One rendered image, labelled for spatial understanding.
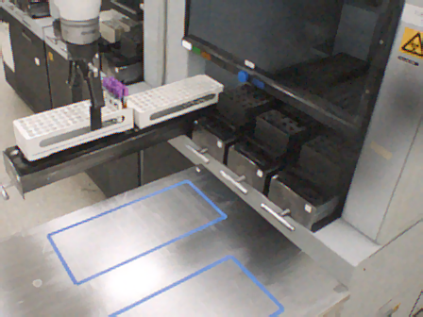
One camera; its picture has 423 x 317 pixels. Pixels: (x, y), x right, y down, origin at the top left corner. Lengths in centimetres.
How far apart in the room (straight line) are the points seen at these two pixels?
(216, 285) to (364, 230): 42
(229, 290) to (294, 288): 12
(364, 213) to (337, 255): 11
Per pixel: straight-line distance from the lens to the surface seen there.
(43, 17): 241
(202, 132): 131
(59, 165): 117
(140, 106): 128
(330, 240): 113
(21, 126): 117
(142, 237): 94
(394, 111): 100
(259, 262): 92
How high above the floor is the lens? 149
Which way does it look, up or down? 32 degrees down
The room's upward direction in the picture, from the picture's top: straight up
